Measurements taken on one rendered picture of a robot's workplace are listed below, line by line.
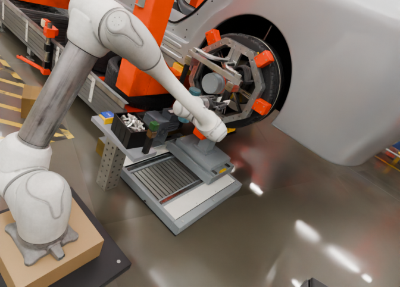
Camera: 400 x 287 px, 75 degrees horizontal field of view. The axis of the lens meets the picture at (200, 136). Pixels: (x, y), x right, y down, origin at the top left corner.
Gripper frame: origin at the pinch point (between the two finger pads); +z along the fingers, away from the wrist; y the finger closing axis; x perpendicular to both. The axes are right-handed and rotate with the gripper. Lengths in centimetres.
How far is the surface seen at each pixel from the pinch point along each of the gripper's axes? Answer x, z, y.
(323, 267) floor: -83, 52, 106
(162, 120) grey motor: -42, 5, -42
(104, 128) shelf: -38, -46, -40
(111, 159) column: -56, -43, -32
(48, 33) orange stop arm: -36, -13, -181
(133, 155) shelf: -38, -45, -13
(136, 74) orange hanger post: -14, -15, -59
